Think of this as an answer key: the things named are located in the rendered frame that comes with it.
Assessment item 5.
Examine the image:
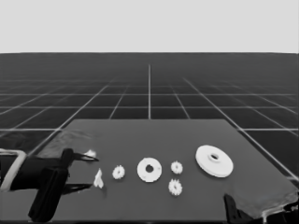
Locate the large thick white disc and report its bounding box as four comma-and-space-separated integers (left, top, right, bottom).
195, 144, 235, 178

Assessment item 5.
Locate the medium white toothed gear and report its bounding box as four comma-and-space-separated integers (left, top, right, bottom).
167, 178, 183, 197

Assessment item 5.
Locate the small white T-shaped piece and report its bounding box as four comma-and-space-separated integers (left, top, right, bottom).
93, 168, 105, 189

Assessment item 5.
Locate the white round carrier with pins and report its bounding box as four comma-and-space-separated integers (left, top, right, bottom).
136, 157, 163, 184

